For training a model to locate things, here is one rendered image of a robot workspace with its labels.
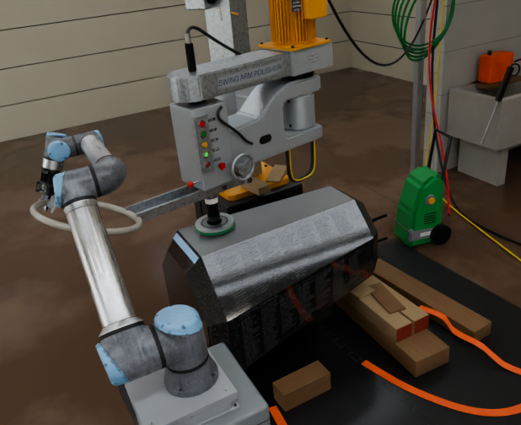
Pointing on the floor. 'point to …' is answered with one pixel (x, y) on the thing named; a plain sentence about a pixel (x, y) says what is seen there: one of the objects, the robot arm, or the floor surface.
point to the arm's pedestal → (249, 396)
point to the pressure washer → (423, 204)
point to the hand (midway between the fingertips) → (50, 209)
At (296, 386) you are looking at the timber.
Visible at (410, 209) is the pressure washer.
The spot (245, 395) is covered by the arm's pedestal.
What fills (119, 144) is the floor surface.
